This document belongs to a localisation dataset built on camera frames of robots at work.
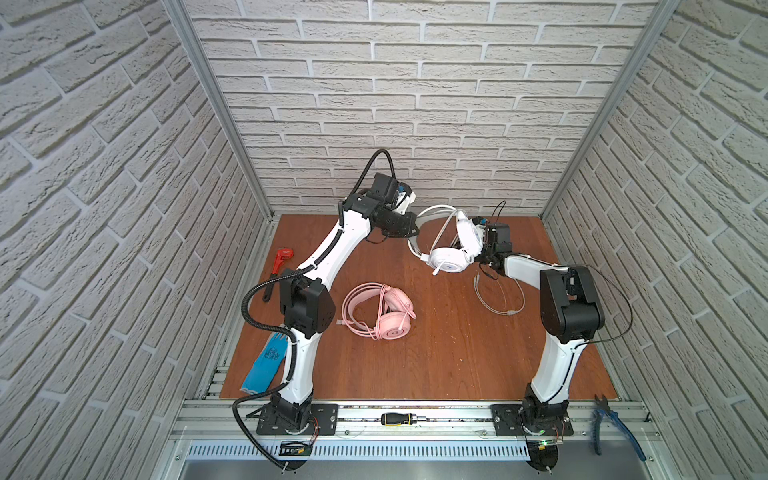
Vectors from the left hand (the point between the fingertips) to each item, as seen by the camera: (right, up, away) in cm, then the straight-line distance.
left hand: (421, 226), depth 84 cm
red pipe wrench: (-48, -9, +21) cm, 53 cm away
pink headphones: (-8, -25, -1) cm, 26 cm away
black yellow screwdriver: (-8, -49, -11) cm, 51 cm away
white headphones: (+6, -9, -12) cm, 16 cm away
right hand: (+13, -5, +16) cm, 21 cm away
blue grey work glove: (-43, -39, -3) cm, 58 cm away
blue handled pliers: (+47, -48, -8) cm, 68 cm away
